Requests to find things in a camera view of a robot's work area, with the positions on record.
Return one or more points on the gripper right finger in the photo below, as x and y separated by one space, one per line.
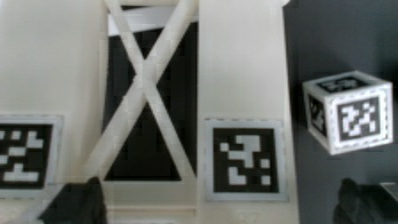
367 205

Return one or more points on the white chair leg block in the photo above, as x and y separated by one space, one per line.
349 111

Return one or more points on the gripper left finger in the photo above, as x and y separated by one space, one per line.
77 207

